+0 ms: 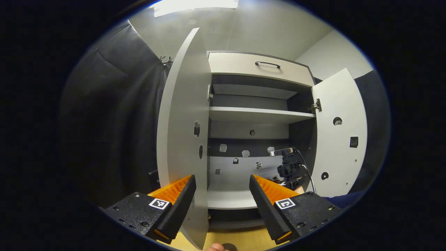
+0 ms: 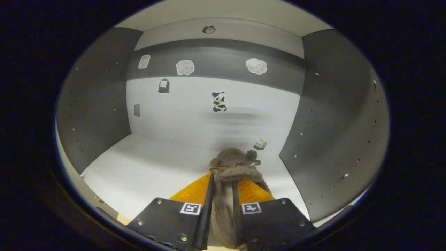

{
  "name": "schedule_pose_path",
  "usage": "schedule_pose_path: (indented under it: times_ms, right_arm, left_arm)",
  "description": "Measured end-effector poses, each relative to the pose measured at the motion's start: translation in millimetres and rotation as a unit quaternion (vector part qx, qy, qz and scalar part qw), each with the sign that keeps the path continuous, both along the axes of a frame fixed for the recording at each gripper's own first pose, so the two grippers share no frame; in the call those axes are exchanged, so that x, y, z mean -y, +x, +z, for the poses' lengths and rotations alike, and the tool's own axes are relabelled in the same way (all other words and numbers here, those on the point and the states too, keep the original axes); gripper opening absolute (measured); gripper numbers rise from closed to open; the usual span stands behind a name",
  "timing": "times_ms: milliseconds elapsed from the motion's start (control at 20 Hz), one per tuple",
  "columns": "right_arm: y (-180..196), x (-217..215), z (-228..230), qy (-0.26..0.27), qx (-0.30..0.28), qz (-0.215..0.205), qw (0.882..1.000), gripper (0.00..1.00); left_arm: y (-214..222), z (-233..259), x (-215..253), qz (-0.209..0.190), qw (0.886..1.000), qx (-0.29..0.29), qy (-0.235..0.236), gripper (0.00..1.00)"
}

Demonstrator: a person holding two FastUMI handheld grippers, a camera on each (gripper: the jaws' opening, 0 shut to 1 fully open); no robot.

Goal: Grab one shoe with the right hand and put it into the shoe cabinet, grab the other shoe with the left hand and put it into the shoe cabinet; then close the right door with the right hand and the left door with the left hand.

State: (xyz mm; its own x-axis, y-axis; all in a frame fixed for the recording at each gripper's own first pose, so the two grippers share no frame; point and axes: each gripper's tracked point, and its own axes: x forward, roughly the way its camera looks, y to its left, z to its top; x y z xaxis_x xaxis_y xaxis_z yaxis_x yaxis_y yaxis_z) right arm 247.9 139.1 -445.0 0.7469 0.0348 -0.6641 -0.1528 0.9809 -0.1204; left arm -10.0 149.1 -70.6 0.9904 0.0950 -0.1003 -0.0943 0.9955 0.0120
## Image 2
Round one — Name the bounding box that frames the brown fuzzy shoe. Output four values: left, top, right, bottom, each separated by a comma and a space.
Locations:
209, 148, 273, 249

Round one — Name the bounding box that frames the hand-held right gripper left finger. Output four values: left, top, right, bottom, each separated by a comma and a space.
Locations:
126, 174, 215, 251

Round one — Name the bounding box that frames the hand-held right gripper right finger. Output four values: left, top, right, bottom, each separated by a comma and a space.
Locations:
232, 178, 316, 251

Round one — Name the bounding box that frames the grey cabinet shelf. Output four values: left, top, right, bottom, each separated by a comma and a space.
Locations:
115, 0, 333, 37

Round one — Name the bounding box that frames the grey shoe cabinet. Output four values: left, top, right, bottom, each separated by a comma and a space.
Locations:
56, 0, 390, 227

